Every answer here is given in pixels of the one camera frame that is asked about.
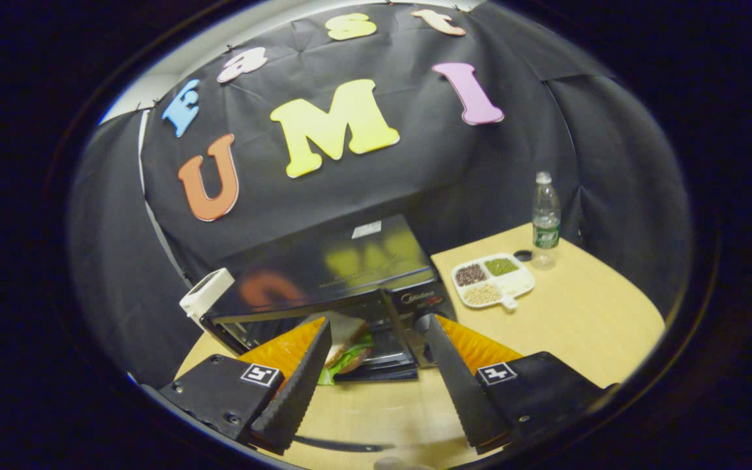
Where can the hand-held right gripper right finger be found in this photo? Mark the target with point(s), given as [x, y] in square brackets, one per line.
[461, 385]

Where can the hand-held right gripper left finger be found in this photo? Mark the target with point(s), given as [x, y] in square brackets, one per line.
[294, 398]

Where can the sandwich with lettuce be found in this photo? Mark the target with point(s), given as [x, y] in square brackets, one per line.
[348, 349]

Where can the black electric oven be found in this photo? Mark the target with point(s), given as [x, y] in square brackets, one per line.
[330, 267]

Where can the white divided dish of beans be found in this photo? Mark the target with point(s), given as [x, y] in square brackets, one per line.
[492, 279]

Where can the white toaster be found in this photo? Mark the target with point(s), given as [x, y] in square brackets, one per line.
[205, 294]

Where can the dark bottle cap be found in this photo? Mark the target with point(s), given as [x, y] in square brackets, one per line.
[523, 255]

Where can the clear plastic water bottle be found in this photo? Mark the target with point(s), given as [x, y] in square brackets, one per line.
[546, 219]

